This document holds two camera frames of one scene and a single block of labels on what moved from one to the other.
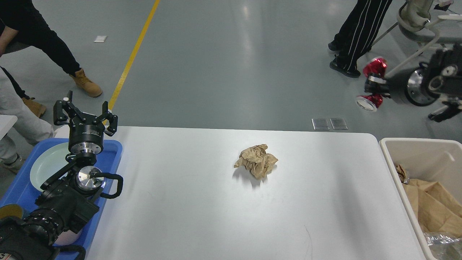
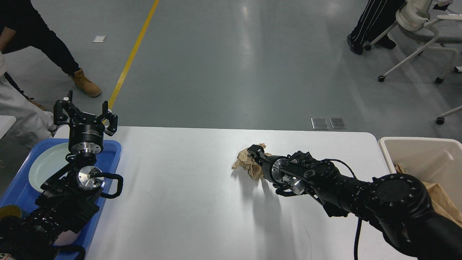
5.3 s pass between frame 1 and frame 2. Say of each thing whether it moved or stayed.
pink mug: stayed
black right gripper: moved
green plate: stayed
